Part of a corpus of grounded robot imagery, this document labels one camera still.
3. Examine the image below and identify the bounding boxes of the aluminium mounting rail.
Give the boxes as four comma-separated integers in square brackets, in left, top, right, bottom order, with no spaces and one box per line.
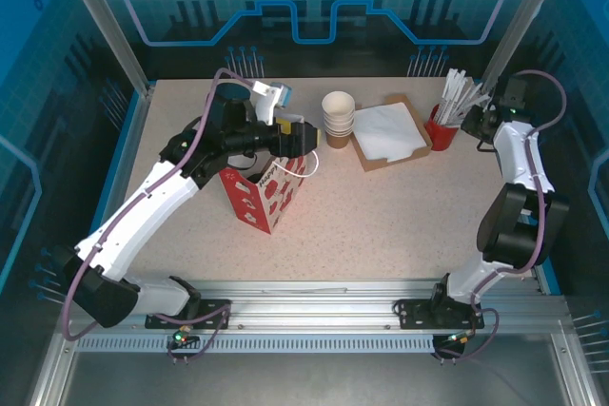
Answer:
[128,277,570,337]

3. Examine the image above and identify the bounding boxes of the slotted grey cable duct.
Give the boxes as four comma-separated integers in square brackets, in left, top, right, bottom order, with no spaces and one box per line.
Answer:
[74,335,456,356]

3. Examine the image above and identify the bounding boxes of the red metal straw holder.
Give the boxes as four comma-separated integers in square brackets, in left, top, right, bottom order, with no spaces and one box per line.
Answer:
[422,104,462,152]

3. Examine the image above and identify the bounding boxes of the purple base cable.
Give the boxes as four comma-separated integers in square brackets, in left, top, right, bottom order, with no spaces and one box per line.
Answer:
[156,305,233,364]
[437,308,501,363]

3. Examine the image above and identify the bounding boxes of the brown cardboard napkin tray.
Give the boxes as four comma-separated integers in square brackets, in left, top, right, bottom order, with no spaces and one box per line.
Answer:
[350,94,433,173]

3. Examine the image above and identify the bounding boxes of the red and white gift bag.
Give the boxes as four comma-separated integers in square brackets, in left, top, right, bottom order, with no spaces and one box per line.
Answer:
[218,113,319,236]

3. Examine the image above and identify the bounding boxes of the white paper napkin stack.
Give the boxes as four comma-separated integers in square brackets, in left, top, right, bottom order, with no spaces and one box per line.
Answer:
[354,101,428,163]

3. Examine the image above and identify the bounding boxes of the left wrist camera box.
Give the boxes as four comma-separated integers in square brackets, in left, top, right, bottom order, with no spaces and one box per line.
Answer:
[250,78,293,126]

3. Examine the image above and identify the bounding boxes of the white wrapped straw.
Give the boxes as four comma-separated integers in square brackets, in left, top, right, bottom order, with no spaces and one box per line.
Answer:
[454,80,484,120]
[440,68,459,115]
[449,70,470,117]
[456,91,494,125]

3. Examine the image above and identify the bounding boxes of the aluminium frame post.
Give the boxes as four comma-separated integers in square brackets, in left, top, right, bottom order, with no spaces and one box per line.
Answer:
[480,0,575,88]
[54,0,153,93]

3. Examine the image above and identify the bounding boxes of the stack of paper cups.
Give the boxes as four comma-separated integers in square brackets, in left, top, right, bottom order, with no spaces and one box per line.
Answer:
[321,91,357,121]

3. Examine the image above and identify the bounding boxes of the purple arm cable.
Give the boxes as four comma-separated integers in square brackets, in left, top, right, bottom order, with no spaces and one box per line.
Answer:
[468,68,570,312]
[61,67,267,343]

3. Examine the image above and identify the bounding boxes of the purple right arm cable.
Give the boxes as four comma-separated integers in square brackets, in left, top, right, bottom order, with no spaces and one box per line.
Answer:
[468,68,570,312]

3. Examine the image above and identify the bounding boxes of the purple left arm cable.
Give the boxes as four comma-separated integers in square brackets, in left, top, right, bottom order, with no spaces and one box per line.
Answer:
[61,67,267,343]

